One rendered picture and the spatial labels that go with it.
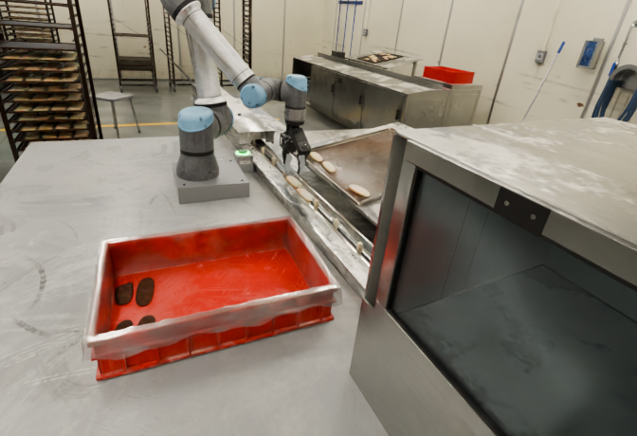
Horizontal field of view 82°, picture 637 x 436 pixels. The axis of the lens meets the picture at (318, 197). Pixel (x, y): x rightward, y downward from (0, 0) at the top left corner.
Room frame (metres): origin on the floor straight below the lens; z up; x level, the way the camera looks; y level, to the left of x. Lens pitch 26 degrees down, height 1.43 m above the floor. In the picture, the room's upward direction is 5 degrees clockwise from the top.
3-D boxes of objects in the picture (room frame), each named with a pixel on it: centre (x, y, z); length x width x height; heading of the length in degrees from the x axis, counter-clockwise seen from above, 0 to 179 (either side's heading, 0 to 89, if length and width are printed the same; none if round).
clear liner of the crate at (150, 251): (0.66, 0.22, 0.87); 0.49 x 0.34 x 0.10; 116
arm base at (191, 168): (1.23, 0.45, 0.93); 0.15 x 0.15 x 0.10
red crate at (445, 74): (4.79, -1.45, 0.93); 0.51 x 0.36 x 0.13; 33
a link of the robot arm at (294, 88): (1.32, 0.12, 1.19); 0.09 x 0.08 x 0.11; 81
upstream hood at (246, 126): (2.24, 0.62, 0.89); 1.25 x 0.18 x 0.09; 29
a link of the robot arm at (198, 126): (1.24, 0.45, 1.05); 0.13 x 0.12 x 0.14; 171
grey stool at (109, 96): (4.09, 2.42, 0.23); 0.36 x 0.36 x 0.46; 78
